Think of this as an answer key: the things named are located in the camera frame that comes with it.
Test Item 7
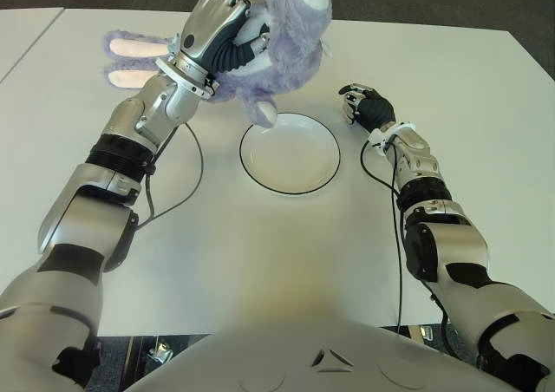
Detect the white plate with black rim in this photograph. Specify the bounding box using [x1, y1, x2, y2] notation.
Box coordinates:
[238, 112, 342, 196]

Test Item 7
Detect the purple plush bunny doll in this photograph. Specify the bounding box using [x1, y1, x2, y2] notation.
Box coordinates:
[101, 0, 335, 128]

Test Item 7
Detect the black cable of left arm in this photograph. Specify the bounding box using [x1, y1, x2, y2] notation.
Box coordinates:
[138, 122, 205, 228]

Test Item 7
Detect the grey robot torso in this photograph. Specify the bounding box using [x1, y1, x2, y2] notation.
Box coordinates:
[125, 317, 543, 392]

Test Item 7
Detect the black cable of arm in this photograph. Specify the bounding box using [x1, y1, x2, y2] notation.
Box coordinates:
[138, 122, 205, 228]
[360, 138, 404, 328]

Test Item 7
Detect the dark table frame leg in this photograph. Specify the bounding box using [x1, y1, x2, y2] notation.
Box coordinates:
[125, 335, 151, 384]

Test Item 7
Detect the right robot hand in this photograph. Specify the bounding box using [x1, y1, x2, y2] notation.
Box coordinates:
[338, 82, 396, 134]

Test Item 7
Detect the silver metal bracket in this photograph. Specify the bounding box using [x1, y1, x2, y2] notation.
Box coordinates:
[147, 342, 174, 365]

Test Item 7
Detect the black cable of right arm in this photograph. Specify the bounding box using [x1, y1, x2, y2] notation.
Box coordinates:
[360, 138, 404, 328]

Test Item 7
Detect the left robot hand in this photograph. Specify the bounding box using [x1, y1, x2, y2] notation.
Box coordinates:
[175, 0, 272, 79]

